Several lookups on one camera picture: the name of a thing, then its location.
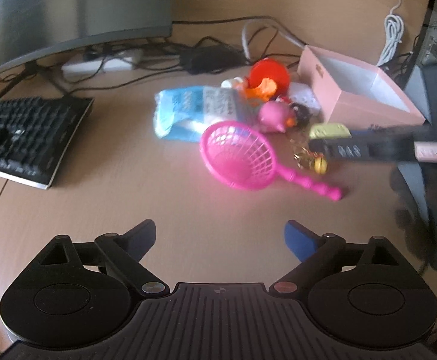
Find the doll keychain with bell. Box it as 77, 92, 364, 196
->
287, 101, 353, 176

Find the pink toy net scoop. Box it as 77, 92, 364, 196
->
200, 121, 343, 202

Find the pink pig toy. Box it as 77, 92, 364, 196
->
257, 101, 297, 133

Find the pink cardboard box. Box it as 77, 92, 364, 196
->
297, 46, 425, 129

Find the white usb hub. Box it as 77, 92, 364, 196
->
288, 82, 322, 116

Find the black mechanical keyboard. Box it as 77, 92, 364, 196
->
0, 97, 93, 189

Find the blue white wipes pack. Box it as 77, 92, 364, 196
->
153, 86, 257, 142

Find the orange red toy pot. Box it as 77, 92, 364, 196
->
238, 58, 291, 107

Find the white power strip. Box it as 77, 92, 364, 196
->
61, 50, 143, 78

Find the small white bottle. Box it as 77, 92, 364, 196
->
221, 76, 248, 89

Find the black power adapter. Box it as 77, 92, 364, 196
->
178, 45, 247, 75

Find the curved black monitor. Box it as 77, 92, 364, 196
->
0, 0, 172, 73

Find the white coiled cable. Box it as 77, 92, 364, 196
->
375, 0, 406, 68

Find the grey cable loop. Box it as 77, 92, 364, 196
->
240, 16, 310, 63

